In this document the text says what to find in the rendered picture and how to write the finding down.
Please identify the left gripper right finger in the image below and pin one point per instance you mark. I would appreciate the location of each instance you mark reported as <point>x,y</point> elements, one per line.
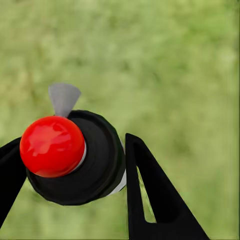
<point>174,220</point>

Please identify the pesticide atomizer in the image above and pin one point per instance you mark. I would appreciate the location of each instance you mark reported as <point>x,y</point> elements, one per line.
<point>75,156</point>

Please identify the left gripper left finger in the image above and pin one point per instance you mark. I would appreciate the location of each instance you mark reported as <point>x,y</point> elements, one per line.
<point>12,176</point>

